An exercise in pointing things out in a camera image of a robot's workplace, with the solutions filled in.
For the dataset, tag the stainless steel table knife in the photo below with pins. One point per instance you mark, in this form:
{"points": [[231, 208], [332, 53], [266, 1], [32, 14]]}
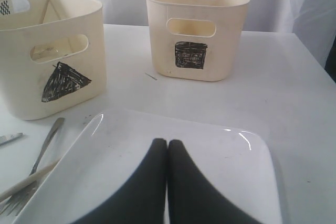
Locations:
{"points": [[8, 138]]}

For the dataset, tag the stainless steel fork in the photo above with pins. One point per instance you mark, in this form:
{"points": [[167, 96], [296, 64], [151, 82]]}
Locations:
{"points": [[20, 198]]}

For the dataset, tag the wooden chopstick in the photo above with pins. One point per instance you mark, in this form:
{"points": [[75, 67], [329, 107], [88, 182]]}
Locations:
{"points": [[27, 181], [43, 13]]}

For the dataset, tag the cream bin with square mark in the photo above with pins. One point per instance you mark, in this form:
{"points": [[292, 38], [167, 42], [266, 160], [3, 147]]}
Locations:
{"points": [[195, 39]]}

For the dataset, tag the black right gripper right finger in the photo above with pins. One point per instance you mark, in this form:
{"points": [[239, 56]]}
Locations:
{"points": [[191, 197]]}

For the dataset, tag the cream bin with triangle mark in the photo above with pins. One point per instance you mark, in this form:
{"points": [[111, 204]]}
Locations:
{"points": [[35, 89]]}

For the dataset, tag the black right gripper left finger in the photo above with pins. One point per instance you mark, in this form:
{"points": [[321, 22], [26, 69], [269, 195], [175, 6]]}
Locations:
{"points": [[141, 199]]}

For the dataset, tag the white square plate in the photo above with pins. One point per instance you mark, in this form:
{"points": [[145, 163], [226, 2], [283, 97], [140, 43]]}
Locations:
{"points": [[134, 167]]}

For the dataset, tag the stainless steel spoon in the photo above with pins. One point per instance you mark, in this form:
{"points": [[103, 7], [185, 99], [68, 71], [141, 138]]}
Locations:
{"points": [[43, 52]]}

